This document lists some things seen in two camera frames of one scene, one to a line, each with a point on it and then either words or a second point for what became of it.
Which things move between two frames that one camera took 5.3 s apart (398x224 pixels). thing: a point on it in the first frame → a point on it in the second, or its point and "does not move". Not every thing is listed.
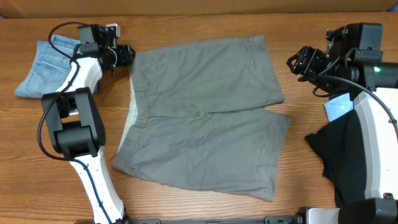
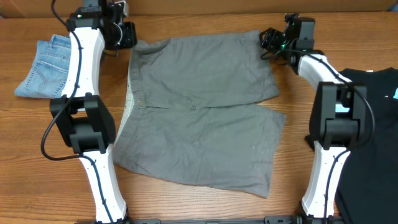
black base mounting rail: (270, 219) does not move
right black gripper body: (312, 61) → (275, 41)
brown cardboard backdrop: (85, 9) does not move
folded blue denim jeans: (50, 68) does not move
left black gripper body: (117, 56) → (122, 36)
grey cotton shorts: (197, 117) does not move
